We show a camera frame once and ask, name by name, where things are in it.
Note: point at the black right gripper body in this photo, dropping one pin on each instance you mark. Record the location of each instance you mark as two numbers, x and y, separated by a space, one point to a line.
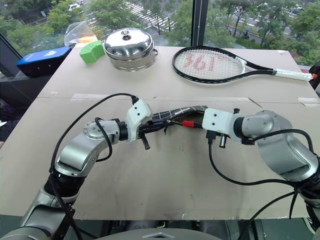
222 141

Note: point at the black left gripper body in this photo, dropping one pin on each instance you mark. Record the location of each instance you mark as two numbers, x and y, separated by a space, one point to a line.
145 141

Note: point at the black grid pattern pouch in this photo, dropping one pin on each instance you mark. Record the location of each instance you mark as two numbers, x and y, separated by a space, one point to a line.
180 110

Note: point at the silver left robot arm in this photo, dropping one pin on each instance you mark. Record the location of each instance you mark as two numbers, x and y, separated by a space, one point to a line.
75 152

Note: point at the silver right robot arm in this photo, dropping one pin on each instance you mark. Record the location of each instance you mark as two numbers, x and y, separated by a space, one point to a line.
282 150

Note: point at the black white tennis racket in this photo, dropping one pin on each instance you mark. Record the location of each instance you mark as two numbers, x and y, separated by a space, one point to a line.
260 68

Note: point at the stainless steel pot lid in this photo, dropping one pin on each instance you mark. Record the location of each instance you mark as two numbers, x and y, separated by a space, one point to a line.
128 45

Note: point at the grey rounded robot torso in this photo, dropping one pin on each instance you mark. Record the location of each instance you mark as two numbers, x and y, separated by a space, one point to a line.
160 234

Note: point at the green curved foam block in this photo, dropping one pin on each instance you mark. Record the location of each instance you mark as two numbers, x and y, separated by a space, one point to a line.
91 53

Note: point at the orange object in bag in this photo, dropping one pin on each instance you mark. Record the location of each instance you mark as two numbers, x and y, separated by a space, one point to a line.
86 39

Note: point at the black object beside table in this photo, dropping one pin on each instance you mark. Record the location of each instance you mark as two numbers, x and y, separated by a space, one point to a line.
316 75

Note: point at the clear plastic bag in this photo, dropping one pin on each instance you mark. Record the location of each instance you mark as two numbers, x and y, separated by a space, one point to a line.
75 31

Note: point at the blue flat case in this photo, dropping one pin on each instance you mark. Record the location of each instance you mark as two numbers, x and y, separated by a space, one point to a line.
42 61

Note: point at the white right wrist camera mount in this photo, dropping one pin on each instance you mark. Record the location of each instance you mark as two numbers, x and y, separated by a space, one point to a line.
217 121

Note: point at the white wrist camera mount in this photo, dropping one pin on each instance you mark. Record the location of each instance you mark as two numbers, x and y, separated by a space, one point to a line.
137 117
217 121

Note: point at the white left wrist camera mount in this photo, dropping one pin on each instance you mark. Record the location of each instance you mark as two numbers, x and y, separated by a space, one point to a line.
137 117

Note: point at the black window frame post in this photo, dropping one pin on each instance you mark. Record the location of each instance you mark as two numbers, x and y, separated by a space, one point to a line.
200 22

